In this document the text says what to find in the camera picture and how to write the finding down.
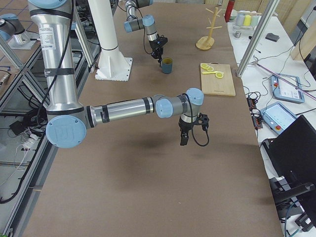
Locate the yellow plastic knife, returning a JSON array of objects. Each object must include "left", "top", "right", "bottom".
[{"left": 202, "top": 71, "right": 218, "bottom": 74}]

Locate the wooden cutting board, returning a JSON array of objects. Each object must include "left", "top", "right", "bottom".
[{"left": 200, "top": 63, "right": 236, "bottom": 96}]

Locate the blue teach pendant far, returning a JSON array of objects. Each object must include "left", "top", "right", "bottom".
[{"left": 270, "top": 74, "right": 305, "bottom": 104}]

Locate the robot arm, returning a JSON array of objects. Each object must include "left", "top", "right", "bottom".
[
  {"left": 28, "top": 0, "right": 209, "bottom": 148},
  {"left": 124, "top": 0, "right": 168, "bottom": 66}
]

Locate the aluminium frame post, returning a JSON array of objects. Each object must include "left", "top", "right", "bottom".
[{"left": 236, "top": 0, "right": 279, "bottom": 78}]

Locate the wooden cup storage rack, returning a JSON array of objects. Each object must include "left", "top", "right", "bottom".
[{"left": 196, "top": 7, "right": 222, "bottom": 51}]

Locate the light blue cup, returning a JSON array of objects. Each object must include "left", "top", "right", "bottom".
[{"left": 250, "top": 15, "right": 260, "bottom": 28}]

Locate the red thermos bottle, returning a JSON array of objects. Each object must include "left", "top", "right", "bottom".
[{"left": 224, "top": 0, "right": 235, "bottom": 22}]

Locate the blue teach pendant near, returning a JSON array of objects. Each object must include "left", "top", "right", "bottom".
[{"left": 261, "top": 102, "right": 298, "bottom": 135}]

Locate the dark teal mug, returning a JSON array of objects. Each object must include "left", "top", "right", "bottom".
[{"left": 160, "top": 57, "right": 173, "bottom": 74}]

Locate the small steel cup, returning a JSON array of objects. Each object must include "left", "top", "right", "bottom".
[{"left": 234, "top": 31, "right": 241, "bottom": 39}]

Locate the yellow cup lying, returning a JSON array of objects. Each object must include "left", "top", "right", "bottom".
[{"left": 243, "top": 14, "right": 251, "bottom": 27}]

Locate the grey cup lying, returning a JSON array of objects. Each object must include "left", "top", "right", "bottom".
[{"left": 236, "top": 13, "right": 245, "bottom": 26}]

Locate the lemon slice front of stack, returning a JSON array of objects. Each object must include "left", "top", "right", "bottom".
[{"left": 200, "top": 63, "right": 210, "bottom": 69}]

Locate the blue teach pendant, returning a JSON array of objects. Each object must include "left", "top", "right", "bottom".
[
  {"left": 270, "top": 74, "right": 305, "bottom": 104},
  {"left": 261, "top": 102, "right": 298, "bottom": 135}
]

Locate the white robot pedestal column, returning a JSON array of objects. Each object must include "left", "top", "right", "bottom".
[{"left": 88, "top": 0, "right": 132, "bottom": 81}]

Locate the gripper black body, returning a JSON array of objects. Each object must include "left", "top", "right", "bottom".
[
  {"left": 149, "top": 35, "right": 168, "bottom": 56},
  {"left": 178, "top": 118, "right": 197, "bottom": 136}
]

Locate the black square pad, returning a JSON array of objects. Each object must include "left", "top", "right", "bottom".
[{"left": 265, "top": 33, "right": 279, "bottom": 42}]

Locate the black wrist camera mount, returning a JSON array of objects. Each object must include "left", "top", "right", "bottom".
[{"left": 196, "top": 113, "right": 209, "bottom": 131}]

